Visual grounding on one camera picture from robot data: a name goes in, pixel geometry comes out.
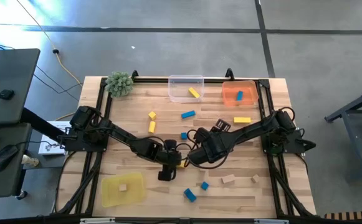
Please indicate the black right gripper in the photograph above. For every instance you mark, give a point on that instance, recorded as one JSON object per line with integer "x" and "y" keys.
{"x": 204, "y": 152}

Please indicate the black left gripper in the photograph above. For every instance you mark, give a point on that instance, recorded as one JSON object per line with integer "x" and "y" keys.
{"x": 168, "y": 155}

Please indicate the long yellow block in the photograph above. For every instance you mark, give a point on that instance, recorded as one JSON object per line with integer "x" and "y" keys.
{"x": 194, "y": 92}
{"x": 242, "y": 120}
{"x": 182, "y": 164}

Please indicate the small blue cube block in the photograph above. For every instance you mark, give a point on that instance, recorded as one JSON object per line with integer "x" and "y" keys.
{"x": 183, "y": 136}

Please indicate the yellow cylinder block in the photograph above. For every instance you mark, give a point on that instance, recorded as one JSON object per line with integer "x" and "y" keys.
{"x": 151, "y": 127}

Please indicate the long wooden plank block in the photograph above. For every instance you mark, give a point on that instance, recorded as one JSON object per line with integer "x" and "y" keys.
{"x": 228, "y": 179}

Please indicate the yellow cube block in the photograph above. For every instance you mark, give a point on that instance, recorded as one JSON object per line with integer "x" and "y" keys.
{"x": 152, "y": 115}

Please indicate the small wooden cube block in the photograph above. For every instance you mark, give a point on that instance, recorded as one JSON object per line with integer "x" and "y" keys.
{"x": 255, "y": 178}

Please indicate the long blue block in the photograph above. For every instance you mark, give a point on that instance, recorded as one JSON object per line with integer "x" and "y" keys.
{"x": 239, "y": 95}

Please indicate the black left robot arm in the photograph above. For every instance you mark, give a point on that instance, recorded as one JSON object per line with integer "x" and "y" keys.
{"x": 118, "y": 132}

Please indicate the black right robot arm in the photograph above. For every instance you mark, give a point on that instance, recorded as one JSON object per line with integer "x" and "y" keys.
{"x": 252, "y": 129}

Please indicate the blue arch block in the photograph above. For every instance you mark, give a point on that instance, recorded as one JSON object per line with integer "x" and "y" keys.
{"x": 190, "y": 195}

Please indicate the yellow plastic bin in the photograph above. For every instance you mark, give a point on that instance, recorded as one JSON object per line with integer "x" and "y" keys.
{"x": 134, "y": 193}

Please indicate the orange plastic bin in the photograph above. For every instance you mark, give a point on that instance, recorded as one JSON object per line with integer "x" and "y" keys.
{"x": 230, "y": 100}

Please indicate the clear plastic bin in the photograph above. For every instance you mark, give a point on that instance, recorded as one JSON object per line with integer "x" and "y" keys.
{"x": 177, "y": 93}

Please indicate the green plant in white pot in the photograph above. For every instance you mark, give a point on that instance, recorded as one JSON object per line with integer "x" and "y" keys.
{"x": 119, "y": 84}

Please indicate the white printed paper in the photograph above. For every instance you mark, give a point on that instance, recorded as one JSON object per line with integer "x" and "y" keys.
{"x": 48, "y": 149}

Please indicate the black desk foot bar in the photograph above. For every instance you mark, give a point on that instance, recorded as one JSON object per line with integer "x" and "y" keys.
{"x": 40, "y": 123}

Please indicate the cream power plug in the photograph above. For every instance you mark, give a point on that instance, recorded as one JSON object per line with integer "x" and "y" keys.
{"x": 29, "y": 160}

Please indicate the black caster wheel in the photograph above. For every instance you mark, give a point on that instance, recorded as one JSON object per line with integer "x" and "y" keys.
{"x": 21, "y": 195}

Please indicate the black and tan striped strip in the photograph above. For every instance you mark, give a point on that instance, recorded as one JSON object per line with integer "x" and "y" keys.
{"x": 352, "y": 215}

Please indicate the black computer mouse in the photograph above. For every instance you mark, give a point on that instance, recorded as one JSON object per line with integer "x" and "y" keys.
{"x": 3, "y": 157}

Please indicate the dark grey desk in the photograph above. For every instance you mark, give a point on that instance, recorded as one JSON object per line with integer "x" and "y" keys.
{"x": 0, "y": 183}
{"x": 9, "y": 74}

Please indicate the small black device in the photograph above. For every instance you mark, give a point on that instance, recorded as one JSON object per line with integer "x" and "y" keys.
{"x": 6, "y": 94}

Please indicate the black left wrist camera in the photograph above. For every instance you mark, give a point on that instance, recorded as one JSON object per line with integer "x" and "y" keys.
{"x": 166, "y": 173}

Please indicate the black aluminium table frame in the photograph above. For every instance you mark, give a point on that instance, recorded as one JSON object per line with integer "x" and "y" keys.
{"x": 155, "y": 80}

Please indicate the silver metal bracket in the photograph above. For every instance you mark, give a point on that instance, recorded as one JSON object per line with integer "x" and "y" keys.
{"x": 271, "y": 221}
{"x": 97, "y": 220}

